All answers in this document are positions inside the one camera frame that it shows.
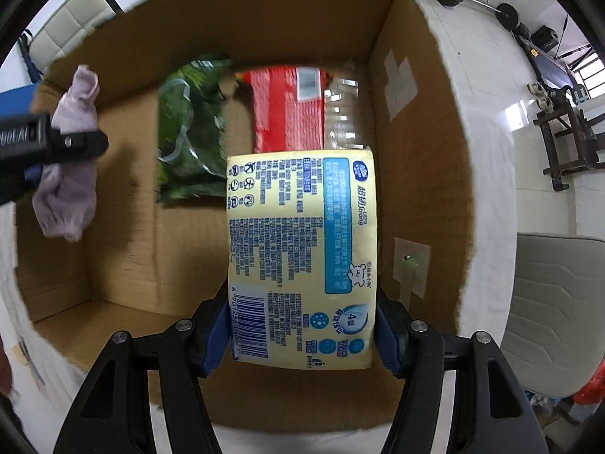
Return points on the dark wooden table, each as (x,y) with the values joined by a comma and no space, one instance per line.
(569,127)

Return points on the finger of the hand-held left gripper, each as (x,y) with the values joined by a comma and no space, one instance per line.
(80,144)

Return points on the white leather sofa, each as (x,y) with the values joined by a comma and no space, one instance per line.
(90,7)

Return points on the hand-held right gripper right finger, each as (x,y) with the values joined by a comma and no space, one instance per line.
(390,340)

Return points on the yellow tissue pack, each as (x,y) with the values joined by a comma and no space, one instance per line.
(301,257)

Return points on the clear plastic bottle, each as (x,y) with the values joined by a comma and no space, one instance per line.
(342,116)

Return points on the red plastic bag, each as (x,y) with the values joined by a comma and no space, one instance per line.
(593,388)

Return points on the grey cushioned chair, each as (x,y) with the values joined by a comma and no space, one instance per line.
(550,314)

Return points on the green snack bag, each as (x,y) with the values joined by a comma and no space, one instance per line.
(191,130)

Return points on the black barbell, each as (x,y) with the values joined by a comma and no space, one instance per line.
(477,2)

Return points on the cardboard box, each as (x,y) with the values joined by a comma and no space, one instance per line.
(264,161)

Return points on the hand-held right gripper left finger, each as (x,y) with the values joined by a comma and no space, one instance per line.
(215,335)

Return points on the light purple sock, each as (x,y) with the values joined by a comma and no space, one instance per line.
(71,161)

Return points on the red snack package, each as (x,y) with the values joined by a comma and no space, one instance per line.
(288,108)

